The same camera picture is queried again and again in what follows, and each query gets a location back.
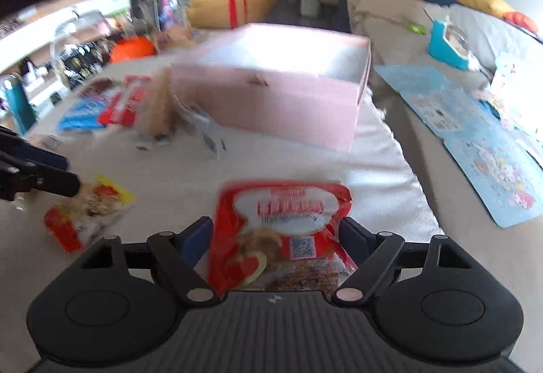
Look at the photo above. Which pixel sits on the stack of colourful papers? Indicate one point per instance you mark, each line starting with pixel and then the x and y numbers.
pixel 182 38

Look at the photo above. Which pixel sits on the colourful toy pile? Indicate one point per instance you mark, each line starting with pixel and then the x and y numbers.
pixel 174 4

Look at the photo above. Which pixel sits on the orange round ball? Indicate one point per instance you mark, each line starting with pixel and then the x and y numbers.
pixel 131 50

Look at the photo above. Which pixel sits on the yellow pillow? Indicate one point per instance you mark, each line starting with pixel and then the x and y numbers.
pixel 481 3

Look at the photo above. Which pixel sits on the dark brown snack packet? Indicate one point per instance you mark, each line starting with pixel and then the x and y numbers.
pixel 99 88

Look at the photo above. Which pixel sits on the red yellow snack packet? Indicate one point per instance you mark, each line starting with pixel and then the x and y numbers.
pixel 97 205

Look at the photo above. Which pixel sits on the blue cartoon printed sheet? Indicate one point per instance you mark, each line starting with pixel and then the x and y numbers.
pixel 471 135

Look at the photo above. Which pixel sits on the blue snack packet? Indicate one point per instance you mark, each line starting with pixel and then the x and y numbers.
pixel 80 116

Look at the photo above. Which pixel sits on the teal box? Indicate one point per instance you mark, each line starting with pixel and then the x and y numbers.
pixel 445 44

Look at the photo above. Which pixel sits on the grey sofa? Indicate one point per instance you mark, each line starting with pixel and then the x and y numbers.
pixel 394 46

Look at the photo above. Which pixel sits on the pink cardboard box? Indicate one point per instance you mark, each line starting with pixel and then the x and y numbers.
pixel 275 101

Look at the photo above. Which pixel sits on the orange pillow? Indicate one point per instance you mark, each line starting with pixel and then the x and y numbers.
pixel 522 22

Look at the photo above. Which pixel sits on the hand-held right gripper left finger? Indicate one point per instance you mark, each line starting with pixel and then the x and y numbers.
pixel 197 239

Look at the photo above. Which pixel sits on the yellow sack with red ribbon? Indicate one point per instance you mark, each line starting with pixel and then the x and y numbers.
pixel 216 6

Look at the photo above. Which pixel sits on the red striped snack packet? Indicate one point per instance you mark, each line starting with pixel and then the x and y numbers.
pixel 125 101

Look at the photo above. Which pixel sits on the clear biscuit packet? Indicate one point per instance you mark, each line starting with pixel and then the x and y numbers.
pixel 159 110

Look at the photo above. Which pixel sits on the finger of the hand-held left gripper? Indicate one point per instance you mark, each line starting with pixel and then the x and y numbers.
pixel 51 180
pixel 42 154

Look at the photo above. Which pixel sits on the clear glass jar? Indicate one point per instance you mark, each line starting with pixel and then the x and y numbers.
pixel 78 42

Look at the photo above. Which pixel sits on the pink printed card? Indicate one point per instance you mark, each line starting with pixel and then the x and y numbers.
pixel 517 89

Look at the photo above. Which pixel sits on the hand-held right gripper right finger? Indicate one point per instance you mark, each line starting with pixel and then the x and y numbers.
pixel 354 239

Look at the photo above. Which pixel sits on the red snack packet white label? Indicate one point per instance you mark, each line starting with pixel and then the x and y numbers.
pixel 271 237

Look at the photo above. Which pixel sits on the small green packet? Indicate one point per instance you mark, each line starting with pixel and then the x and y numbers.
pixel 416 29

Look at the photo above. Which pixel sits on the teal bottle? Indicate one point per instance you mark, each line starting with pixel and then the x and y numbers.
pixel 19 104

